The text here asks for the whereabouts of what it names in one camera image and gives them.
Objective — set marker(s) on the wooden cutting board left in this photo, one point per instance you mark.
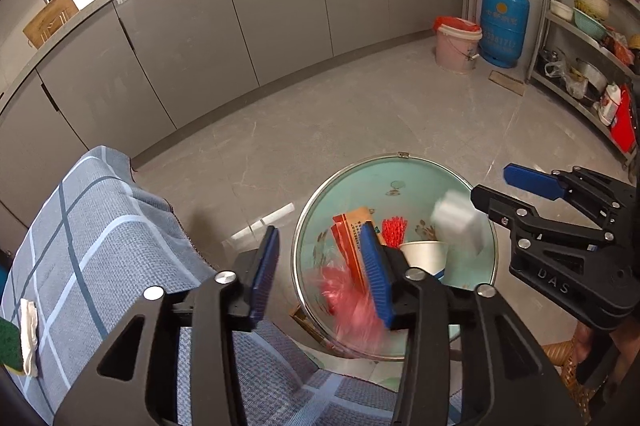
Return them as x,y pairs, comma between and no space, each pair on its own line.
49,20

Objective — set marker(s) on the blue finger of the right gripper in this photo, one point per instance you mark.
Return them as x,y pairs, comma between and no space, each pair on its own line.
530,180

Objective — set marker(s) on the white blue paper cup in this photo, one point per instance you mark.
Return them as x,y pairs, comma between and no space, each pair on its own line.
430,256

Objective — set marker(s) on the red plastic bag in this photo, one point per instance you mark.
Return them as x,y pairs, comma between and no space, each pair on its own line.
350,305

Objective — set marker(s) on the steel shelf rack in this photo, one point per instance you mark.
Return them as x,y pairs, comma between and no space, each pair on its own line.
572,43

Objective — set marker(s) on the blue gas cylinder right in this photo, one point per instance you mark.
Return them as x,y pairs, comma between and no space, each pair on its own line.
503,23

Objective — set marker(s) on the wicker chair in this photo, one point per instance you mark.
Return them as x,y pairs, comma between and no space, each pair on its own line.
562,355

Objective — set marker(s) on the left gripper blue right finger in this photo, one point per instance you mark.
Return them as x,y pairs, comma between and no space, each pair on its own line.
379,273

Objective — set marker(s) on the white crumpled tissue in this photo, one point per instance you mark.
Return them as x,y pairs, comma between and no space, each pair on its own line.
29,337

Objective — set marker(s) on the green scouring pad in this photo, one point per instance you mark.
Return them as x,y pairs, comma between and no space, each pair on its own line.
10,347

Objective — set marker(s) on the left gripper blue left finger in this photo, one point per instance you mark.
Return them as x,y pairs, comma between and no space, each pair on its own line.
262,272

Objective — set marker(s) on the white sponge block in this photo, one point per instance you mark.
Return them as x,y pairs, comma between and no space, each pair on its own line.
458,223

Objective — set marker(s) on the red mesh net bag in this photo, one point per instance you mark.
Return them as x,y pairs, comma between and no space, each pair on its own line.
394,231

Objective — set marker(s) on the orange cardboard box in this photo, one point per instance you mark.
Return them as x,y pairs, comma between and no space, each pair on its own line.
346,229

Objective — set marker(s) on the grey kitchen cabinet run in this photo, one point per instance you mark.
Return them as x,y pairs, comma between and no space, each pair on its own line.
128,73

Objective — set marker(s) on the teal enamel trash basin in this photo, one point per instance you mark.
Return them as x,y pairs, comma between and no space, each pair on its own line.
412,202

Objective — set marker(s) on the blue checked table cloth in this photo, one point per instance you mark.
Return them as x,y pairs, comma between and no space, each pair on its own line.
95,245

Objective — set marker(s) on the pink bucket red liner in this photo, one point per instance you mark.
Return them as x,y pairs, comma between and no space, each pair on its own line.
457,41

